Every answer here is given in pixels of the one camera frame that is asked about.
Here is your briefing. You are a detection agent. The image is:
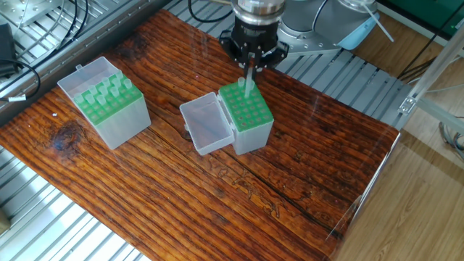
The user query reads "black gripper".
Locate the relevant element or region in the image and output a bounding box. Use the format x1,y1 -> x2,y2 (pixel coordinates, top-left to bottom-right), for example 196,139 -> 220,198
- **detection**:
220,9 -> 291,73

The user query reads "translucent tip box green rack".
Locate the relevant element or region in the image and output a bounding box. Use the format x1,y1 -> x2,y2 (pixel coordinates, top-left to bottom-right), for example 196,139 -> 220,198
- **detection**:
217,81 -> 275,155
57,57 -> 152,150

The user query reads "clear hinged box lid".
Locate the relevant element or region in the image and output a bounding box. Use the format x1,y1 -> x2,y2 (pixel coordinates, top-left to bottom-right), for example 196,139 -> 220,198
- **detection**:
57,57 -> 120,99
179,93 -> 234,155

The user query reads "glossy wooden board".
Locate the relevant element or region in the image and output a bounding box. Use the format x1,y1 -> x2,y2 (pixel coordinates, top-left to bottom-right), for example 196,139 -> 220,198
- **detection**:
0,7 -> 403,261

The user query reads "grey metal mount plate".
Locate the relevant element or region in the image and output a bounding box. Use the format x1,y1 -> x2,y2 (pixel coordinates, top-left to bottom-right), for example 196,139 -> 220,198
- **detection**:
279,25 -> 341,57

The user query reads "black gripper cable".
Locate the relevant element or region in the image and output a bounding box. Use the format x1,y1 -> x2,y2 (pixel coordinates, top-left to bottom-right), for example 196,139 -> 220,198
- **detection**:
187,0 -> 236,26

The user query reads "aluminium frame corner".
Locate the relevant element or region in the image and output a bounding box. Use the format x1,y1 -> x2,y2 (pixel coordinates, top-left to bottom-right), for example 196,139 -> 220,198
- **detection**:
397,49 -> 464,135

